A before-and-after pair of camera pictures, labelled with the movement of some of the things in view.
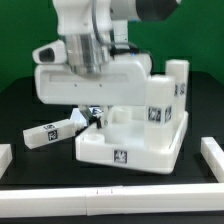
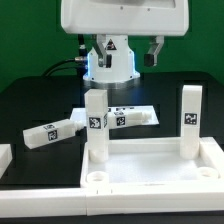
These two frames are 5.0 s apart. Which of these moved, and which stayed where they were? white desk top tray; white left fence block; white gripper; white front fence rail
Moved: white desk top tray; white gripper
Stayed: white front fence rail; white left fence block
